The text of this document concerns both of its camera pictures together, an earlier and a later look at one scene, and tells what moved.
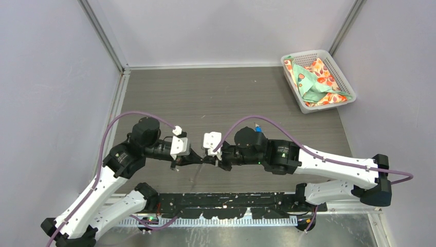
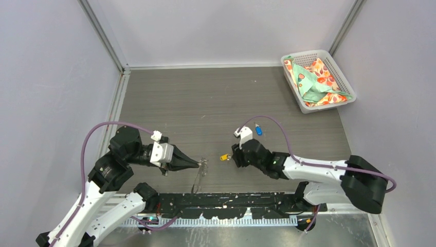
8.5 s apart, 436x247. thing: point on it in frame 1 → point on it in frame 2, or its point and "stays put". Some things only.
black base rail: (234, 206) stays put
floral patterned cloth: (314, 84) stays put
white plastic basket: (307, 58) stays put
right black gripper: (221, 163) → (237, 156)
